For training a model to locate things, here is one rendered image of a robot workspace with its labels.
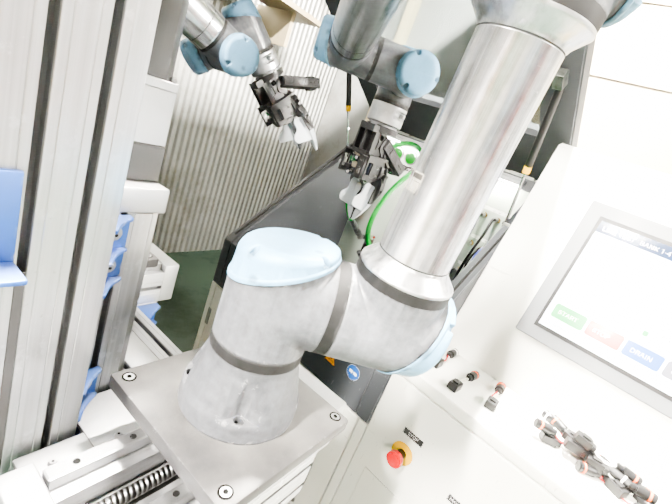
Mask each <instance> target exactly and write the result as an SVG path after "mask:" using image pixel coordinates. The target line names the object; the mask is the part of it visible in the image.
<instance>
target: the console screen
mask: <svg viewBox="0 0 672 504"><path fill-rule="evenodd" d="M516 328H517V329H518V330H520V331H522V332H523V333H525V334H527V335H528V336H530V337H532V338H534V339H535V340H537V341H539V342H540V343H542V344H544V345H546V346H547V347H549V348H551V349H552V350H554V351H556V352H557V353H559V354H561V355H563V356H564V357H566V358H568V359H569V360H571V361H573V362H575V363H576V364H578V365H580V366H581V367H583V368H585V369H587V370H588V371H590V372H592V373H593V374H595V375H597V376H598V377H600V378H602V379H604V380H605V381H607V382H609V383H610V384H612V385H614V386H616V387H617V388H619V389H621V390H622V391H624V392H626V393H628V394H629V395H631V396H633V397H634V398H636V399H638V400H639V401H641V402H643V403H645V404H646V405H648V406H650V407H651V408H653V409H655V410H657V411H658V412H660V413H662V414H663V415H665V416H667V417H668V418H670V419H672V228H671V227H669V226H666V225H663V224H660V223H657V222H655V221H652V220H649V219H646V218H643V217H640V216H638V215H635V214H632V213H629V212H626V211H623V210H621V209H618V208H615V207H612V206H609V205H607V204H604V203H601V202H598V201H595V200H594V201H593V202H592V204H591V206H590V207H589V209H588V210H587V212H586V214H585V215H584V217H583V218H582V220H581V222H580V223H579V225H578V227H577V228H576V230H575V231H574V233H573V235H572V236H571V238H570V240H569V241H568V243H567V244H566V246H565V248H564V249H563V251H562V252H561V254H560V256H559V257H558V259H557V261H556V262H555V264H554V265H553V267H552V269H551V270H550V272H549V273H548V275H547V277H546V278H545V280H544V282H543V283H542V285H541V286H540V288H539V290H538V291H537V293H536V295H535V296H534V298H533V299H532V301H531V303H530V304H529V306H528V307H527V309H526V311H525V312H524V314H523V316H522V317H521V319H520V320H519V322H518V324H517V325H516Z"/></svg>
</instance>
